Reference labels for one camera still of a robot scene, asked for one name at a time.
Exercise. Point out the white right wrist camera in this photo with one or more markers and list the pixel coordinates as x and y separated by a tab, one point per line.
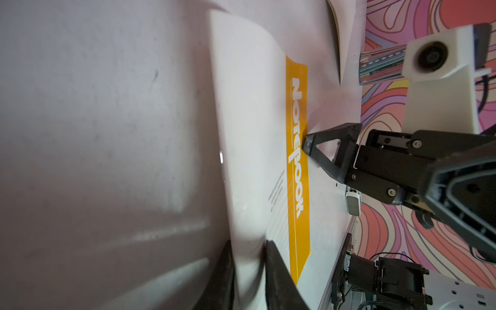
441	69

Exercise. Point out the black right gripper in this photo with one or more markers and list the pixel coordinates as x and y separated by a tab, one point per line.
446	175

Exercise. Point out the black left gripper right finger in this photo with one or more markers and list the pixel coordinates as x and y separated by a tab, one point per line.
281	291

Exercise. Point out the white lined notebook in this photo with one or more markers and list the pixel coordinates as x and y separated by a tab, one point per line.
344	15

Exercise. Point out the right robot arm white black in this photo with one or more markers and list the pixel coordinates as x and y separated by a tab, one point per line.
392	283

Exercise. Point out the clear cup of pencils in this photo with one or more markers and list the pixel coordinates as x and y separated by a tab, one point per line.
381	65

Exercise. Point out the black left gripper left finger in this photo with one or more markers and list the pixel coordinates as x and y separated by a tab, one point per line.
219	293

